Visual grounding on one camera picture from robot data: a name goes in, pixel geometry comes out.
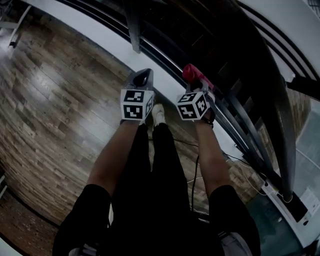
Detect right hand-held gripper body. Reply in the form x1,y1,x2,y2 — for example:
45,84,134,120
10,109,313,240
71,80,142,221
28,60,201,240
176,88,216,122

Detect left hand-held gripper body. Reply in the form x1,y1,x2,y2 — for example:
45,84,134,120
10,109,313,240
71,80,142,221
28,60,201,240
119,86,156,125

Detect red cloth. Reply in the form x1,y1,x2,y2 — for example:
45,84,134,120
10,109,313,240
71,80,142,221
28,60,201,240
181,63,215,90

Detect dark wooden handrail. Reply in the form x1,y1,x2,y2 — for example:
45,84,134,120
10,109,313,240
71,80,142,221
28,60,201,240
162,0,298,201

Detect person's left forearm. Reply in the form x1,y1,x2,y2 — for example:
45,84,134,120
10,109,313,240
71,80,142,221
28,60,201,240
86,121,140,198

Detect person's right forearm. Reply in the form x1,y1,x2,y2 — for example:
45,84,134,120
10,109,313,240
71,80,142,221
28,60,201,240
194,121,233,198

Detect black wristband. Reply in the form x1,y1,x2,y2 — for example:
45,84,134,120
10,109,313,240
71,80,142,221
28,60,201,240
201,116,215,129

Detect dark wooden staircase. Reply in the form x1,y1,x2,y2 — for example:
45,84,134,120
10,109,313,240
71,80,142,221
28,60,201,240
142,0,276,151

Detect dark wooden stair rails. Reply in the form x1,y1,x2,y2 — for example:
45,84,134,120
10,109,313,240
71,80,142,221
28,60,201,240
237,0,320,81

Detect person's black clothing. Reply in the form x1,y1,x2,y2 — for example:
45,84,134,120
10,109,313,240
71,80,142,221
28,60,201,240
52,122,262,256

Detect white power strip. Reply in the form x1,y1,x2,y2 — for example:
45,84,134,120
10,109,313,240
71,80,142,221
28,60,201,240
261,179,280,199

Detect frosted glass partition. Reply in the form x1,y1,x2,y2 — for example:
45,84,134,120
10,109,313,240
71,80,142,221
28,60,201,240
294,99,320,201

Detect red top table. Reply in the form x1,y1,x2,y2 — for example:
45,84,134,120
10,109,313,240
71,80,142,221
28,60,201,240
0,4,33,48

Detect grey waist bag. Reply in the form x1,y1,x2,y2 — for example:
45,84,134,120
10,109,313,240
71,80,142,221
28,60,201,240
219,232,253,256

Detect white paper notice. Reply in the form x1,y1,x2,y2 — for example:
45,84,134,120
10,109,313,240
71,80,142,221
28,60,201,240
301,187,319,213

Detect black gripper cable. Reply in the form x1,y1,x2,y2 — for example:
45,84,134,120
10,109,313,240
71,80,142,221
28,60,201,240
191,154,201,211

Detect tall dark wooden post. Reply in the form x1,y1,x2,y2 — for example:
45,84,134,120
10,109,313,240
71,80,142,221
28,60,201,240
286,76,320,101

